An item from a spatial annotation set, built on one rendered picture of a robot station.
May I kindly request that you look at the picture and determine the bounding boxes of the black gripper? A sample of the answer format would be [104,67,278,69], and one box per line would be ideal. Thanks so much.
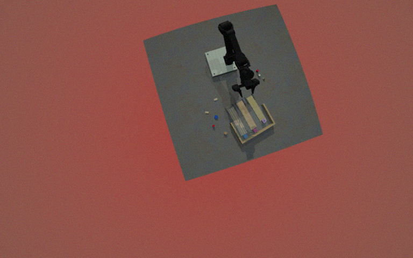
[232,76,260,97]

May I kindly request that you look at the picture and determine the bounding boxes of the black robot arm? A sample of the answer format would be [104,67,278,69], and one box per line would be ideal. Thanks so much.
[218,21,256,90]

